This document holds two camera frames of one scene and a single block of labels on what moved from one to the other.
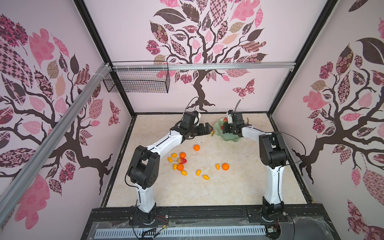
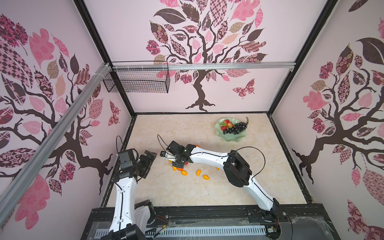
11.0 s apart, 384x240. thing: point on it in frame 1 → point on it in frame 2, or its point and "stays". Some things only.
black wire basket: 139,77 stays
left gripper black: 201,131 → 148,161
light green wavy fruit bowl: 227,136 stays
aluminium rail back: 203,66 stays
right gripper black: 226,127 → 177,165
